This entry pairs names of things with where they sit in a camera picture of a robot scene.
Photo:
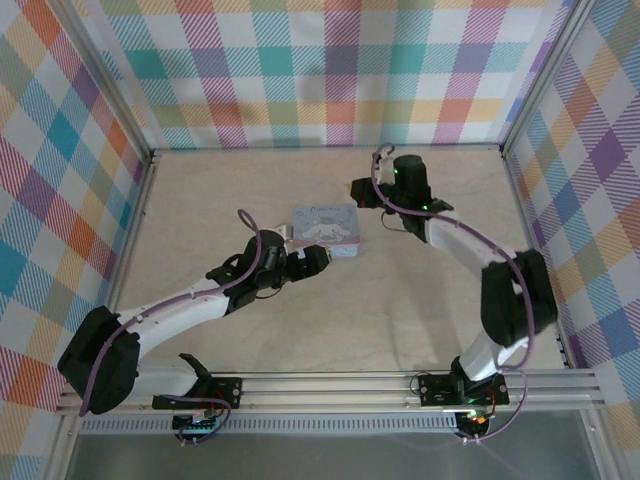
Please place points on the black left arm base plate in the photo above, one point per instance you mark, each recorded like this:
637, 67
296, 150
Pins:
225, 392

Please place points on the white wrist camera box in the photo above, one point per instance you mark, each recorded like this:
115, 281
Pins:
285, 232
385, 169

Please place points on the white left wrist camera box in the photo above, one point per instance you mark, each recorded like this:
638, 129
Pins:
285, 232

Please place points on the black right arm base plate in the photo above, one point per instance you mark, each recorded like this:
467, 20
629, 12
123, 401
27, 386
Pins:
435, 387

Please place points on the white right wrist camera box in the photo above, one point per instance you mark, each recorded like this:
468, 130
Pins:
385, 169

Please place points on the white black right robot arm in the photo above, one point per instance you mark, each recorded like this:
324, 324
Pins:
460, 245

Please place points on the aluminium mounting rail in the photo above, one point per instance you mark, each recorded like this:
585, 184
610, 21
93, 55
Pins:
325, 390

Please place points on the aluminium table side rail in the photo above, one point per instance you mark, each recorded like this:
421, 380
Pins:
131, 240
537, 260

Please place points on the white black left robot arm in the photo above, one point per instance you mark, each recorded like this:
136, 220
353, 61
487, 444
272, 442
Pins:
175, 311

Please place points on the aluminium frame post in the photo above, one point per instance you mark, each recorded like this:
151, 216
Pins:
107, 80
542, 75

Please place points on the light blue cartoon tin box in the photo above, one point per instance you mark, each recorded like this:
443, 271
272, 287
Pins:
325, 225

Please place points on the grey metal sheet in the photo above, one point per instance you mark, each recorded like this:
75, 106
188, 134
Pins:
325, 457

